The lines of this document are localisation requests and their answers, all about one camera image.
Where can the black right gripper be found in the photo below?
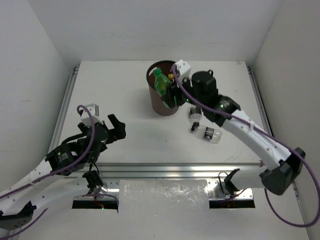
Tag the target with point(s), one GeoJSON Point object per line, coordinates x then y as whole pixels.
{"type": "Point", "coordinates": [171, 89]}

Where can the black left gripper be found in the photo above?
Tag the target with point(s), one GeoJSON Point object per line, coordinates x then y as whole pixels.
{"type": "Point", "coordinates": [105, 132]}

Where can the green plastic bottle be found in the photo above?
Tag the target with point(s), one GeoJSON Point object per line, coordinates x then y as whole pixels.
{"type": "Point", "coordinates": [161, 81]}

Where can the clear bottle yellow cap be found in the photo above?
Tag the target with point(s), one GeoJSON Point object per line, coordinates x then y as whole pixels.
{"type": "Point", "coordinates": [171, 77]}

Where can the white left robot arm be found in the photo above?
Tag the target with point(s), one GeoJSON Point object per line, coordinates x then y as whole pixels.
{"type": "Point", "coordinates": [61, 174]}

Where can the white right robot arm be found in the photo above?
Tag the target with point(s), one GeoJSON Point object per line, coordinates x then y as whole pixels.
{"type": "Point", "coordinates": [281, 164]}

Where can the brown garbage bin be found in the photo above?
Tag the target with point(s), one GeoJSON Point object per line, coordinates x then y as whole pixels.
{"type": "Point", "coordinates": [156, 102]}

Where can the clear bottle black label upright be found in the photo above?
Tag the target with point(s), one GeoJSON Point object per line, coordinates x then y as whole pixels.
{"type": "Point", "coordinates": [195, 113]}

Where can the clear bottle black label lying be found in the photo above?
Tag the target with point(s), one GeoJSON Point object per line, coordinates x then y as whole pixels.
{"type": "Point", "coordinates": [208, 134]}

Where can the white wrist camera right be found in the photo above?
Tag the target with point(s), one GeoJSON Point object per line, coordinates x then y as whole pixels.
{"type": "Point", "coordinates": [181, 70]}

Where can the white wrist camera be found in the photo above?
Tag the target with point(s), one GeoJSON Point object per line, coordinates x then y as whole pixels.
{"type": "Point", "coordinates": [92, 110]}
{"type": "Point", "coordinates": [181, 70]}

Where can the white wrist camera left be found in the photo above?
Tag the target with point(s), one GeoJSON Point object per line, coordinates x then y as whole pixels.
{"type": "Point", "coordinates": [92, 110]}

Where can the aluminium frame rail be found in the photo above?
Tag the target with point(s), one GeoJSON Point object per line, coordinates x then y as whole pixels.
{"type": "Point", "coordinates": [244, 215]}

